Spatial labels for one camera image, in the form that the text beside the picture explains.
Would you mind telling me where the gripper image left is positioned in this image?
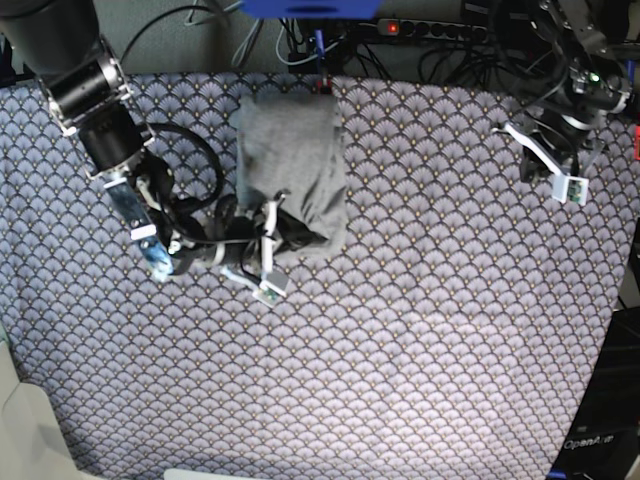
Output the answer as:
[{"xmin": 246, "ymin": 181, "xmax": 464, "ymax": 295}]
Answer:
[{"xmin": 174, "ymin": 199, "xmax": 325, "ymax": 275}]

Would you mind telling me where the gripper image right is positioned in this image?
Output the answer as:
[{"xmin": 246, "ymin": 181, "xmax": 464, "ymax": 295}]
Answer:
[{"xmin": 517, "ymin": 109, "xmax": 605, "ymax": 183}]

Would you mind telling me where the light grey T-shirt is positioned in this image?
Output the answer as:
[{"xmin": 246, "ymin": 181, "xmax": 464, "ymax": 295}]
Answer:
[{"xmin": 232, "ymin": 93, "xmax": 347, "ymax": 258}]

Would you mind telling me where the red clamp at right edge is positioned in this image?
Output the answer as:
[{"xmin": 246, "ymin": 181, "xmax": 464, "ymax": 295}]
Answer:
[{"xmin": 634, "ymin": 125, "xmax": 640, "ymax": 161}]

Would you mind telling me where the red black table clamp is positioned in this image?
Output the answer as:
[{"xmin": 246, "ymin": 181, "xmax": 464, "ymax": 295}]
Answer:
[{"xmin": 317, "ymin": 76, "xmax": 333, "ymax": 95}]

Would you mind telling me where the fan-patterned purple tablecloth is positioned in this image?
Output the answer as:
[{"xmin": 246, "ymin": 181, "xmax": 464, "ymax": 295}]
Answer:
[{"xmin": 1, "ymin": 77, "xmax": 639, "ymax": 479}]

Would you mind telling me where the black power strip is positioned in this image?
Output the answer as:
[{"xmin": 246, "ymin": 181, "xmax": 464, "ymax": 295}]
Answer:
[{"xmin": 376, "ymin": 18, "xmax": 488, "ymax": 43}]

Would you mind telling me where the black OpenArm box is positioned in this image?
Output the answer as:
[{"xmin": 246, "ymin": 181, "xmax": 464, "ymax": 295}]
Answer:
[{"xmin": 557, "ymin": 308, "xmax": 639, "ymax": 479}]

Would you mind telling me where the white board at corner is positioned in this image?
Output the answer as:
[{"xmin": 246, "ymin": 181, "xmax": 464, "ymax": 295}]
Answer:
[{"xmin": 1, "ymin": 342, "xmax": 81, "ymax": 479}]

